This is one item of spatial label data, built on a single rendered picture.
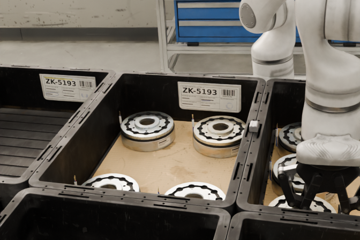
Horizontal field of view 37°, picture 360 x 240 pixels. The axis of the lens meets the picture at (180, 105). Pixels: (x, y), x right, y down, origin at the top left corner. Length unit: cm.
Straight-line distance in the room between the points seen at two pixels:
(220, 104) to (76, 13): 296
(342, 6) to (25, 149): 68
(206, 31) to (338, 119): 222
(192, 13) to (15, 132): 183
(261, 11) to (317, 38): 48
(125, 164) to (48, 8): 309
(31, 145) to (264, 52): 53
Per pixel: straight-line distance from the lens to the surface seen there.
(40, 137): 112
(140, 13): 383
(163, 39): 290
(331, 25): 65
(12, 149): 111
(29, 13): 409
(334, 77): 67
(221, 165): 97
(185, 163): 98
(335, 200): 91
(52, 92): 119
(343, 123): 70
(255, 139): 85
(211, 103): 108
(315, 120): 70
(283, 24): 121
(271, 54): 120
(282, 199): 84
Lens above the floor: 138
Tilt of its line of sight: 28 degrees down
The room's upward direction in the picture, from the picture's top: 4 degrees counter-clockwise
